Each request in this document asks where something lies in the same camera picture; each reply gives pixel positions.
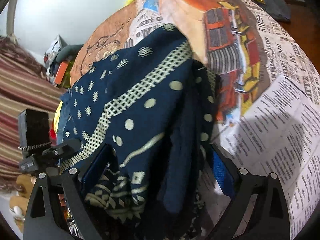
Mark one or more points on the cluttered pile with green bag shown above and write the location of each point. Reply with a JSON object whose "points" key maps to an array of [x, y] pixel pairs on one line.
{"points": [[57, 52]]}

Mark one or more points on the yellow cartoon blanket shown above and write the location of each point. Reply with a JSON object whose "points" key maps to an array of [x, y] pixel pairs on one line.
{"points": [[57, 117]]}

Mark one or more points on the navy patterned hooded robe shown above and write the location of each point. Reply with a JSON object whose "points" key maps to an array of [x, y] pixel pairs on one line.
{"points": [[154, 105]]}

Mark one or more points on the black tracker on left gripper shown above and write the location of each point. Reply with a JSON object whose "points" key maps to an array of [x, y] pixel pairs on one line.
{"points": [[33, 130]]}

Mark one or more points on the orange box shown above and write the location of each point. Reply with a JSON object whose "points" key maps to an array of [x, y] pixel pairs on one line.
{"points": [[61, 72]]}

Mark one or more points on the printed newspaper bedspread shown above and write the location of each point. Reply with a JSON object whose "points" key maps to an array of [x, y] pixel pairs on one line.
{"points": [[268, 95]]}

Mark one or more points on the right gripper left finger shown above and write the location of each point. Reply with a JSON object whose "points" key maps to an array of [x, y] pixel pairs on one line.
{"points": [[44, 218]]}

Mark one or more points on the striped red curtain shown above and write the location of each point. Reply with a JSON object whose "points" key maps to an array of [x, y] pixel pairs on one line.
{"points": [[23, 85]]}

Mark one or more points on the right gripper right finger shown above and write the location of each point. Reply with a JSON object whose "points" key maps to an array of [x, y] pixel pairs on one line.
{"points": [[257, 209]]}

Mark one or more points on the folded blue jeans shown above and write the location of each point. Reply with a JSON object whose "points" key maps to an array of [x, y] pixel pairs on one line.
{"points": [[64, 115]]}

